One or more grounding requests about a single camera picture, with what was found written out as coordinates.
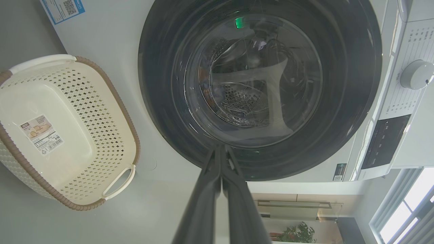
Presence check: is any green potted plant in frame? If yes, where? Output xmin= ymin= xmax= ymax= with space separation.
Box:
xmin=271 ymin=222 xmax=317 ymax=244

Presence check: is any black washing machine control panel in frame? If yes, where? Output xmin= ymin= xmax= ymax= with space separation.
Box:
xmin=361 ymin=114 xmax=411 ymax=169

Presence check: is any bright window with frame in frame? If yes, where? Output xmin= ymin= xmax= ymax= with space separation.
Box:
xmin=370 ymin=168 xmax=434 ymax=244

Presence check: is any washing machine glass door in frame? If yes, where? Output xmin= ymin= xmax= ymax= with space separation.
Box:
xmin=138 ymin=0 xmax=383 ymax=181

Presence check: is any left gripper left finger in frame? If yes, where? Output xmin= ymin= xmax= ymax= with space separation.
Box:
xmin=171 ymin=144 xmax=222 ymax=244

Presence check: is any stainless steel washer drum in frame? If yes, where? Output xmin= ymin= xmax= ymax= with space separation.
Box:
xmin=200 ymin=37 xmax=305 ymax=129

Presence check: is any cream perforated laundry basket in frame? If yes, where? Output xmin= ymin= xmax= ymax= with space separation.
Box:
xmin=0 ymin=54 xmax=141 ymax=211

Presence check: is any small dark code sticker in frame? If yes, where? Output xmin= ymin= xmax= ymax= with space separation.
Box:
xmin=333 ymin=163 xmax=347 ymax=182

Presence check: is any paper basket product label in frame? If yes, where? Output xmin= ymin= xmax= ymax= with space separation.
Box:
xmin=19 ymin=114 xmax=64 ymax=156

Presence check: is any blue energy label sticker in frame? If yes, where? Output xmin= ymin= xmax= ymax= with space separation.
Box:
xmin=40 ymin=0 xmax=85 ymax=25

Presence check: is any white front-load washing machine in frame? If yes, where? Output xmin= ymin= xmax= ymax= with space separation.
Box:
xmin=39 ymin=0 xmax=434 ymax=183

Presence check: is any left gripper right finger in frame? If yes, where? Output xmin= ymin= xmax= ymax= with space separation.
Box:
xmin=220 ymin=144 xmax=272 ymax=244

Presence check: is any white control dial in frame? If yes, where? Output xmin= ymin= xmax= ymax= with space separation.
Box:
xmin=400 ymin=60 xmax=434 ymax=90

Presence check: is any round white filter cover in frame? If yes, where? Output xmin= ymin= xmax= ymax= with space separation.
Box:
xmin=136 ymin=154 xmax=157 ymax=172

